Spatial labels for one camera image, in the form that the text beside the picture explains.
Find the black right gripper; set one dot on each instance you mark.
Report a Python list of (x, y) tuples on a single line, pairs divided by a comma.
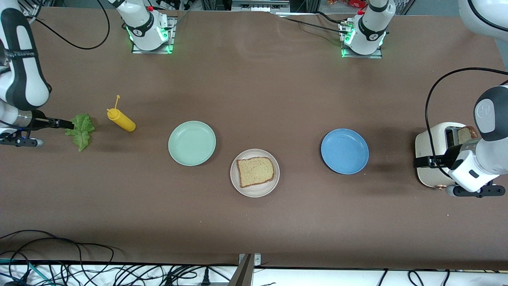
[(40, 122)]

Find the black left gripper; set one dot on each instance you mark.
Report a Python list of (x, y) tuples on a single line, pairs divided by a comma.
[(443, 159)]

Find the green lettuce leaf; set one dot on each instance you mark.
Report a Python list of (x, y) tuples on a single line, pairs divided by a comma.
[(82, 133)]

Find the brown bread slice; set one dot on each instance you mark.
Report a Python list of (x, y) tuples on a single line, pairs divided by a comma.
[(464, 136), (256, 172)]

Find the yellow mustard squeeze bottle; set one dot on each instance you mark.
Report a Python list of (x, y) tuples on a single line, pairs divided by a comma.
[(124, 122)]

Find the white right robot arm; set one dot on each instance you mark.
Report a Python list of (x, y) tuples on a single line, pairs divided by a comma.
[(37, 87)]

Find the blue plate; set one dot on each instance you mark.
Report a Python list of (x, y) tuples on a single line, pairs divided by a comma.
[(344, 151)]

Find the mint green plate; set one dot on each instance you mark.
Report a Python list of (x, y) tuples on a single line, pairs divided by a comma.
[(192, 143)]

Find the beige plate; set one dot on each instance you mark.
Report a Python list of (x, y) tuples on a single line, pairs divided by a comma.
[(254, 191)]

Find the cream white toaster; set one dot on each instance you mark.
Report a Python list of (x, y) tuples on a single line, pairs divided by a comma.
[(432, 143)]

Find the red orange packaging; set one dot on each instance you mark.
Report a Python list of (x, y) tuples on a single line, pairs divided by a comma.
[(353, 3)]

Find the black power plug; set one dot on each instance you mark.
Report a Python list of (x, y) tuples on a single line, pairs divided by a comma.
[(205, 278)]

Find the grey metal equipment box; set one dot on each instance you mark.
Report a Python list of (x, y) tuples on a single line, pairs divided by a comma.
[(260, 4)]

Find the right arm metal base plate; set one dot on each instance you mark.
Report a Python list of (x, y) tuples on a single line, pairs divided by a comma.
[(152, 51)]

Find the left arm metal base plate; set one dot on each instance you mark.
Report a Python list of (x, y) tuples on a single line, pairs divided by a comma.
[(361, 56)]

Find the grey metal table bracket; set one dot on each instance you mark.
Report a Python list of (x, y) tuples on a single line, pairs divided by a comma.
[(244, 274)]

